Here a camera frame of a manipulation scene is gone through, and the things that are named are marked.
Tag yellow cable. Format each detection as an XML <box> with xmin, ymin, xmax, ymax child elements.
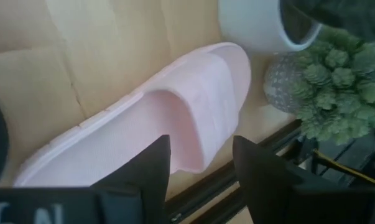
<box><xmin>313</xmin><ymin>149</ymin><xmax>375</xmax><ymax>188</ymax></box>

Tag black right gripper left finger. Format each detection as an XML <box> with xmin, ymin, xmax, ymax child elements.
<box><xmin>90</xmin><ymin>134</ymin><xmax>171</xmax><ymax>224</ymax></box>

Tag light green bushy plant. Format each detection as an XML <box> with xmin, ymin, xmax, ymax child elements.
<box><xmin>291</xmin><ymin>27</ymin><xmax>375</xmax><ymax>146</ymax></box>

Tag grey speckled plant pot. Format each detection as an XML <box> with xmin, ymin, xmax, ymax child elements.
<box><xmin>263</xmin><ymin>52</ymin><xmax>309</xmax><ymax>113</ymax></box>

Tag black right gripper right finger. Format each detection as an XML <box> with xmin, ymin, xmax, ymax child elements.
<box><xmin>233</xmin><ymin>135</ymin><xmax>303</xmax><ymax>224</ymax></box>

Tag white plant pot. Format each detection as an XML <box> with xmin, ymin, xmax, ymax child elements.
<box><xmin>218</xmin><ymin>0</ymin><xmax>323</xmax><ymax>53</ymax></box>

